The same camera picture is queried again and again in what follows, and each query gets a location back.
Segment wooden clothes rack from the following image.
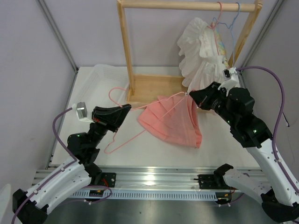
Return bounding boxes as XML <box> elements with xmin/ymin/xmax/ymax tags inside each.
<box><xmin>117</xmin><ymin>0</ymin><xmax>263</xmax><ymax>108</ymax></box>

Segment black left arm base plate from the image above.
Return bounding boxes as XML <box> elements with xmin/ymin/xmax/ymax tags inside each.
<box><xmin>92</xmin><ymin>172</ymin><xmax>117</xmax><ymax>188</ymax></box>

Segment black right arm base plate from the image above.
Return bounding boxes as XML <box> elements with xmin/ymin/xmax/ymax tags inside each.
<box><xmin>193</xmin><ymin>174</ymin><xmax>236</xmax><ymax>190</ymax></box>

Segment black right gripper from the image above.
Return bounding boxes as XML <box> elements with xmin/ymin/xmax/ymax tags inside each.
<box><xmin>190</xmin><ymin>81</ymin><xmax>238</xmax><ymax>126</ymax></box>

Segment pink hanger with white garment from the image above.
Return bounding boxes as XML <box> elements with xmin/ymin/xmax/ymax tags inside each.
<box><xmin>210</xmin><ymin>1</ymin><xmax>222</xmax><ymax>55</ymax></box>

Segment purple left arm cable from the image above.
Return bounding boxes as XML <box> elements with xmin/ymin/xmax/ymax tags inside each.
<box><xmin>11</xmin><ymin>106</ymin><xmax>113</xmax><ymax>222</ymax></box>

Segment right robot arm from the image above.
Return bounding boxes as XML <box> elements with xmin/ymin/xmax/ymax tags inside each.
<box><xmin>189</xmin><ymin>82</ymin><xmax>299</xmax><ymax>223</ymax></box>

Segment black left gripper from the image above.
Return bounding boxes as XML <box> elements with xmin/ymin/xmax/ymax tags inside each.
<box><xmin>88</xmin><ymin>104</ymin><xmax>132</xmax><ymax>148</ymax></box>

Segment colourful floral garment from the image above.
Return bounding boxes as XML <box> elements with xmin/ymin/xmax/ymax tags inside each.
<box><xmin>211</xmin><ymin>22</ymin><xmax>230</xmax><ymax>69</ymax></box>

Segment white ruffled garment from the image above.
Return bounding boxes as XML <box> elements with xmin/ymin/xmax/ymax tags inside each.
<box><xmin>177</xmin><ymin>17</ymin><xmax>226</xmax><ymax>92</ymax></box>

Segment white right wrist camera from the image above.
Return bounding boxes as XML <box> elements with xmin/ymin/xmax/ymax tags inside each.
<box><xmin>218</xmin><ymin>67</ymin><xmax>239</xmax><ymax>91</ymax></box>

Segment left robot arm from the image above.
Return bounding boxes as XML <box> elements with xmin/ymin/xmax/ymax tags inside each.
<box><xmin>11</xmin><ymin>102</ymin><xmax>132</xmax><ymax>224</ymax></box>

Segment white slotted cable duct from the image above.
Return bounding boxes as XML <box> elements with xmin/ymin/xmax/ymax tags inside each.
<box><xmin>70</xmin><ymin>189</ymin><xmax>217</xmax><ymax>201</ymax></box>

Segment white plastic basket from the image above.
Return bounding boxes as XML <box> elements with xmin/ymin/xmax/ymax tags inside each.
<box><xmin>74</xmin><ymin>64</ymin><xmax>129</xmax><ymax>106</ymax></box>

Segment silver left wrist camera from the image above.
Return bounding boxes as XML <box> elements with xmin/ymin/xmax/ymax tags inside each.
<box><xmin>72</xmin><ymin>102</ymin><xmax>91</xmax><ymax>122</ymax></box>

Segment pink skirt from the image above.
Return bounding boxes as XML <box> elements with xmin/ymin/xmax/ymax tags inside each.
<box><xmin>137</xmin><ymin>95</ymin><xmax>202</xmax><ymax>148</ymax></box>

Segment pink wire hanger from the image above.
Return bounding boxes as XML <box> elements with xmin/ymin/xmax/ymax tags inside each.
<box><xmin>104</xmin><ymin>87</ymin><xmax>189</xmax><ymax>154</ymax></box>

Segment aluminium rail frame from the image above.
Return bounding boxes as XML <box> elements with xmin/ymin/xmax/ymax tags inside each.
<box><xmin>32</xmin><ymin>165</ymin><xmax>278</xmax><ymax>191</ymax></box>

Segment blue wire hanger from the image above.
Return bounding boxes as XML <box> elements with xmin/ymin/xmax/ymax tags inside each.
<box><xmin>213</xmin><ymin>2</ymin><xmax>241</xmax><ymax>67</ymax></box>

